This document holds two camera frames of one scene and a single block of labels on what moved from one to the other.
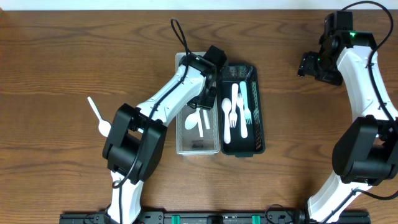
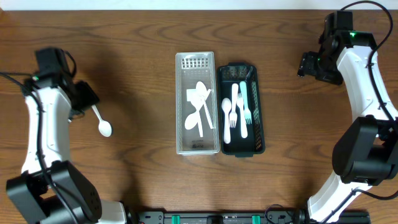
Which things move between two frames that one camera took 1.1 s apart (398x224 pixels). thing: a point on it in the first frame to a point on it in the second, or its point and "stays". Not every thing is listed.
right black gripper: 306,66 stays
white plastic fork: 233,116 stays
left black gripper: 209,101 to 89,95
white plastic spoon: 104,126 stays
